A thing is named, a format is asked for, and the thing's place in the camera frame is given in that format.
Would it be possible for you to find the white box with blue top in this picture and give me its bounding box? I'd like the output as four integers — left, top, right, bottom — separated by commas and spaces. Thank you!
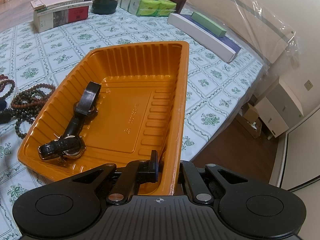
167, 13, 242, 63

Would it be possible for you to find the white door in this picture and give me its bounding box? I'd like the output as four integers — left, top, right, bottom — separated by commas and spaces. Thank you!
269, 110, 320, 193

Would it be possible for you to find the stack of books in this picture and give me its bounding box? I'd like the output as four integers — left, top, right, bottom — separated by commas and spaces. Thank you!
34, 4, 89, 33

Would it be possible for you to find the cardboard box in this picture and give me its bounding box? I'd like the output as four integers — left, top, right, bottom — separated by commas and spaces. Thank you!
241, 101, 263, 139

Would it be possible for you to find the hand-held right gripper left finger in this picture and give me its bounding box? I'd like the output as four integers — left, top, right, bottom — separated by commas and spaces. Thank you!
54, 150, 160, 204

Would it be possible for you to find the reddish brown bead bracelet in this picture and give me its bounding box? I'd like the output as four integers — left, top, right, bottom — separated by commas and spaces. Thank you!
0, 74, 16, 100

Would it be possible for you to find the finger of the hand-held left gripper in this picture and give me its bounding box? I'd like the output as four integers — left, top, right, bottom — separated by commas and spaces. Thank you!
0, 99, 12, 125

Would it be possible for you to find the black mesh strap watch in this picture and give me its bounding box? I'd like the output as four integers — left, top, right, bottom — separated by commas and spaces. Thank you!
64, 81, 102, 138

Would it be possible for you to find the brown bead necklace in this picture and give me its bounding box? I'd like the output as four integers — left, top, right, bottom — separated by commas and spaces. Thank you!
11, 85, 56, 117

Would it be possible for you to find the brown wooden canister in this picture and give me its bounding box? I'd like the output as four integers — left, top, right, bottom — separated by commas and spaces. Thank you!
167, 0, 187, 14

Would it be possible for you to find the marble window sill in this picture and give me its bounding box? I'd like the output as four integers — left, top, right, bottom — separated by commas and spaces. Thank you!
0, 0, 75, 34

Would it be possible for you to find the green long box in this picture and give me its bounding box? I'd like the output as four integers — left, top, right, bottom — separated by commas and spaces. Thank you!
190, 12, 227, 38

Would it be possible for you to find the white nightstand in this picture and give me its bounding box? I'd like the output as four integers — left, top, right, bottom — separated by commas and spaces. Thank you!
255, 76, 304, 138

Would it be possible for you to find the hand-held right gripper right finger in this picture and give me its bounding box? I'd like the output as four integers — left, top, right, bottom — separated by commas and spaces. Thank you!
179, 160, 248, 201

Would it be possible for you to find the green tissue pack bundle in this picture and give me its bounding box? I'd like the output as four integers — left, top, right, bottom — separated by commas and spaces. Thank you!
119, 0, 177, 17

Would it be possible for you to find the orange plastic tray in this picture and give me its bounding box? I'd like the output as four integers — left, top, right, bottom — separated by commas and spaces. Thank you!
17, 41, 190, 197

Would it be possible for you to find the plastic wrapped white headboard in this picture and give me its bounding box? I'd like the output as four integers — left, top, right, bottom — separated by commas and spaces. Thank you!
165, 0, 298, 68

